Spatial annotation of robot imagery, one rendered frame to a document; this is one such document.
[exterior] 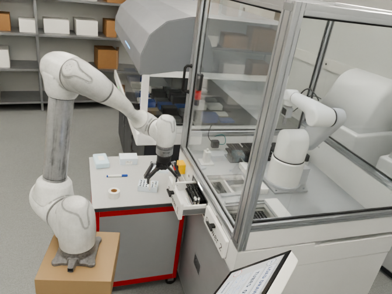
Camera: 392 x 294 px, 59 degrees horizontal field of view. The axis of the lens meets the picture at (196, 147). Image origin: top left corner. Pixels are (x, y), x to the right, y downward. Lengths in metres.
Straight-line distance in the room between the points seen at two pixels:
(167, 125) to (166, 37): 0.93
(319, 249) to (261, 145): 0.75
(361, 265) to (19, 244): 2.42
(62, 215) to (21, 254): 1.53
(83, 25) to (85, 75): 4.08
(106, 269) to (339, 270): 1.22
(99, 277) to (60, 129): 0.63
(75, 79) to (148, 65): 1.24
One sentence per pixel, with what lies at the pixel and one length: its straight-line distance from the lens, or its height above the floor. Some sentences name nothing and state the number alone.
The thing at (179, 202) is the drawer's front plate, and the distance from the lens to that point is 1.90.
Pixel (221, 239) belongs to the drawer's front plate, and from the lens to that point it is 1.73.
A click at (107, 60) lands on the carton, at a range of 5.52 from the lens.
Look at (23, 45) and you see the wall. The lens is 5.81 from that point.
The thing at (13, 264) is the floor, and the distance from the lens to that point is 2.96.
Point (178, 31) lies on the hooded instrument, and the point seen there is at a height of 1.67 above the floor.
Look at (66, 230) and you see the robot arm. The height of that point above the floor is 1.04.
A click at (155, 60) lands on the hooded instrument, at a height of 1.47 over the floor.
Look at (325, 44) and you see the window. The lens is 1.34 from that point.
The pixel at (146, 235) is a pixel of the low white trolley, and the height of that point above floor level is 0.50.
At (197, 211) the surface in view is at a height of 0.86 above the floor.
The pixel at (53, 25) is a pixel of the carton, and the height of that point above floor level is 1.20.
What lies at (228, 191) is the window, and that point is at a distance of 1.69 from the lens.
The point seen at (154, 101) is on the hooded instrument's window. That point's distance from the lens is 2.61.
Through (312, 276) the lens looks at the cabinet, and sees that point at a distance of 2.02.
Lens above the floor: 2.02
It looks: 26 degrees down
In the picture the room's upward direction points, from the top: 8 degrees clockwise
